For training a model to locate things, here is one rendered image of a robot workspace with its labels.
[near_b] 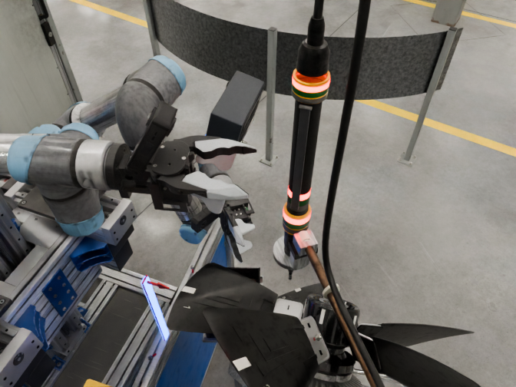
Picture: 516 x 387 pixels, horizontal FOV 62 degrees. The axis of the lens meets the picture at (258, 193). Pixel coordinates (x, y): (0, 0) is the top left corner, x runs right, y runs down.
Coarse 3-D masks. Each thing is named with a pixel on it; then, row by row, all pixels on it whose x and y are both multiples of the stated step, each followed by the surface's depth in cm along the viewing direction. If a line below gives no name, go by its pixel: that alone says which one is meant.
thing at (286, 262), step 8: (312, 232) 68; (280, 240) 77; (296, 240) 66; (312, 240) 66; (280, 248) 76; (296, 248) 67; (304, 248) 66; (280, 256) 75; (288, 256) 75; (296, 256) 68; (304, 256) 68; (280, 264) 74; (288, 264) 74; (296, 264) 72; (304, 264) 73
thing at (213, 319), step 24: (216, 312) 73; (240, 312) 76; (264, 312) 80; (216, 336) 68; (240, 336) 71; (264, 336) 74; (288, 336) 78; (264, 360) 70; (288, 360) 74; (312, 360) 80; (288, 384) 70
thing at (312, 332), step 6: (306, 318) 87; (312, 318) 89; (306, 324) 87; (312, 324) 88; (306, 330) 85; (312, 330) 87; (318, 330) 89; (312, 336) 86; (312, 342) 85; (318, 342) 86; (324, 342) 88; (318, 348) 85; (324, 348) 87; (318, 354) 84; (324, 354) 86; (318, 360) 83; (324, 360) 85
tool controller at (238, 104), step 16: (240, 80) 148; (256, 80) 151; (224, 96) 141; (240, 96) 143; (256, 96) 146; (224, 112) 137; (240, 112) 138; (208, 128) 140; (224, 128) 138; (240, 128) 136
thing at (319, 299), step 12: (312, 300) 92; (324, 300) 96; (312, 312) 91; (324, 324) 89; (336, 324) 89; (324, 336) 89; (336, 336) 89; (336, 348) 90; (336, 360) 89; (348, 360) 91; (336, 372) 87; (348, 372) 89
